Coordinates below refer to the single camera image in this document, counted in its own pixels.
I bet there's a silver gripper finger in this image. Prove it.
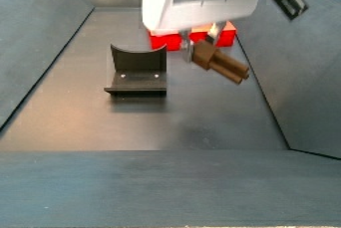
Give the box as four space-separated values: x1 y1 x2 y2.
180 30 193 63
205 21 227 45

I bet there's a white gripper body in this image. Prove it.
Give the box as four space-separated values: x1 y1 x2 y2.
142 0 259 35

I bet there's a brown three prong object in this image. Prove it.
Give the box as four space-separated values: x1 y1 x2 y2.
192 40 249 85

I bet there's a red peg board block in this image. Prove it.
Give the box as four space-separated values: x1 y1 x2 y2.
149 22 237 51

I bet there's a black curved fixture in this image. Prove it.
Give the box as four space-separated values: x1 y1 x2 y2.
105 46 168 95

